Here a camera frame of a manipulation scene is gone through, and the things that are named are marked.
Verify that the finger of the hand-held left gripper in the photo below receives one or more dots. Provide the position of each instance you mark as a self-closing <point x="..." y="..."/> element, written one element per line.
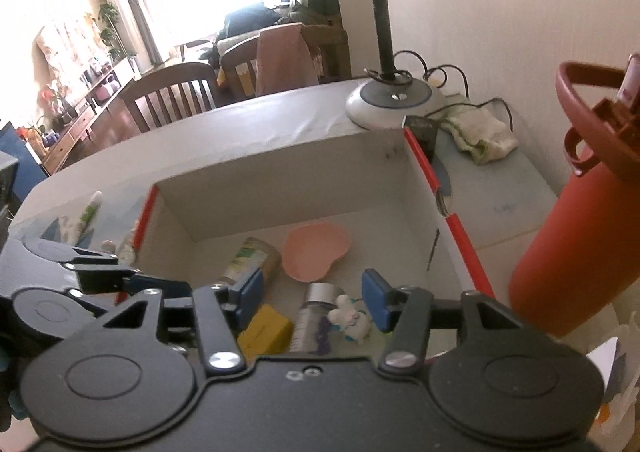
<point x="60" y="252"/>
<point x="160" y="287"/>

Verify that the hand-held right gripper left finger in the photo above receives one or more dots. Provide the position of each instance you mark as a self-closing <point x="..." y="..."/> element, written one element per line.
<point x="250" y="294"/>

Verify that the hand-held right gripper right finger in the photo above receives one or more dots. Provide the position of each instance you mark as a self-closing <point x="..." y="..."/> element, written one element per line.
<point x="375" y="299"/>

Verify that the white rabbit figure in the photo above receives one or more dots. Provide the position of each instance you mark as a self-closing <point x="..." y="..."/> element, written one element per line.
<point x="350" y="319"/>

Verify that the small green labelled jar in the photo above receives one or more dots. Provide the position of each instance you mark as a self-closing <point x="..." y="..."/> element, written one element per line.
<point x="252" y="257"/>

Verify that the yellow block eraser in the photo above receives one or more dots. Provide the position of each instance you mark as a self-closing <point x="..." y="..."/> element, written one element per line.
<point x="267" y="329"/>

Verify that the green white tube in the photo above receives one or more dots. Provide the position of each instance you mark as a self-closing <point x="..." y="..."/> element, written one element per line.
<point x="82" y="217"/>

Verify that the small silver capped bottle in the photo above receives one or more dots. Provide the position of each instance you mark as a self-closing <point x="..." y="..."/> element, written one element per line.
<point x="315" y="317"/>

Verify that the pink heart dish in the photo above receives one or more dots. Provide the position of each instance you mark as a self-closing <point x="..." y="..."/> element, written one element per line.
<point x="312" y="252"/>

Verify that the red cardboard box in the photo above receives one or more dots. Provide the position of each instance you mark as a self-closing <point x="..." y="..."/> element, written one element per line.
<point x="280" y="182"/>

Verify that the person's left hand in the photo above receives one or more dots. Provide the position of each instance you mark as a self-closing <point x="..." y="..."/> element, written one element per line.
<point x="10" y="402"/>

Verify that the blue cabinet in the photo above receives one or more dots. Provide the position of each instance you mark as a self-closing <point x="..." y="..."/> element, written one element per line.
<point x="22" y="142"/>

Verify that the wooden TV cabinet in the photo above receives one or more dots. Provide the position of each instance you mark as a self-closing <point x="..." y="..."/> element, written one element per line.
<point x="85" y="127"/>

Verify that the red water bottle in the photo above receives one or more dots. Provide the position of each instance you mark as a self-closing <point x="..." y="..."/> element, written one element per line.
<point x="565" y="252"/>

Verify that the white green towel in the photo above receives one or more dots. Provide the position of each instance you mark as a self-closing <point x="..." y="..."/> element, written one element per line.
<point x="480" y="132"/>

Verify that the floral covered rack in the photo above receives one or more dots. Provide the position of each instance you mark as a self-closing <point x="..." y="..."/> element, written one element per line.
<point x="65" y="52"/>

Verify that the grey desk lamp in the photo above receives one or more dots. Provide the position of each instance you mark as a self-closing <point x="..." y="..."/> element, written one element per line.
<point x="395" y="100"/>

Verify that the green potted plant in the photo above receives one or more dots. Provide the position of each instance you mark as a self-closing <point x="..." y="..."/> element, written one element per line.
<point x="112" y="32"/>

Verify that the white standing air conditioner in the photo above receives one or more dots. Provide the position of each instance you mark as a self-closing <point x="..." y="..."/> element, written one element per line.
<point x="122" y="12"/>

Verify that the sofa with clothes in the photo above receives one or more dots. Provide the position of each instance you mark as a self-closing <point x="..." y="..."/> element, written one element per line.
<point x="260" y="17"/>

